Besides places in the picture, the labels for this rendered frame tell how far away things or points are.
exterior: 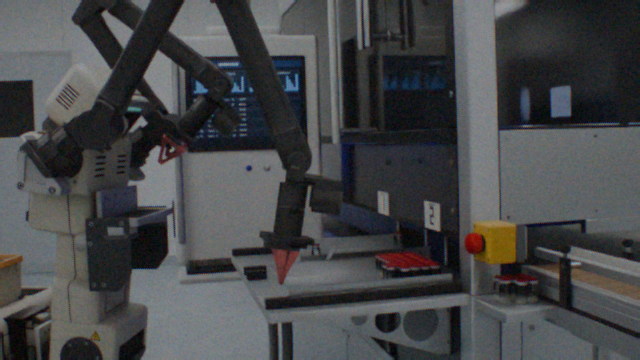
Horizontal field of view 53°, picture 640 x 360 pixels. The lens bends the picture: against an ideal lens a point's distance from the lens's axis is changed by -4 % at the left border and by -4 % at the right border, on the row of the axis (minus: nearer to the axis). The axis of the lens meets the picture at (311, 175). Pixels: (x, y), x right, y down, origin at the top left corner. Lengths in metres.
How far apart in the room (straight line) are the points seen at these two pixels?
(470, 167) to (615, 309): 0.39
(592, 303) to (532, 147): 0.35
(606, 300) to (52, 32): 6.25
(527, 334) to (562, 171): 0.34
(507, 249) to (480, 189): 0.14
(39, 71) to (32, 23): 0.47
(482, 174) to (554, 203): 0.17
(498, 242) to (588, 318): 0.20
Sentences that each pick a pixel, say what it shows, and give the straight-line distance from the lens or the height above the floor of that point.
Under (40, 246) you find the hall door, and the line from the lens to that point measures 6.92.
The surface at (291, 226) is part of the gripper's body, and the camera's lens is 1.31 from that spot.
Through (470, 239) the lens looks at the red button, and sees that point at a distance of 1.26.
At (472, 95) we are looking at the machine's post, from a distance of 1.32.
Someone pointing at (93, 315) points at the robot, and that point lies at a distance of 1.56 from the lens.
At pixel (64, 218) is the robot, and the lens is 1.58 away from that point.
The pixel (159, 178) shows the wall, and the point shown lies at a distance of 6.76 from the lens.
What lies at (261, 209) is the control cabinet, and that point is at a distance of 2.23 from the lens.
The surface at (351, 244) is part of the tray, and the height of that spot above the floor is 0.89.
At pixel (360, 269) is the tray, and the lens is 1.60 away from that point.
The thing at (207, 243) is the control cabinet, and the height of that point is 0.87.
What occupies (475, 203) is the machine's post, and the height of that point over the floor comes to 1.06.
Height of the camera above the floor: 1.20
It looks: 3 degrees down
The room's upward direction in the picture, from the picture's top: 2 degrees counter-clockwise
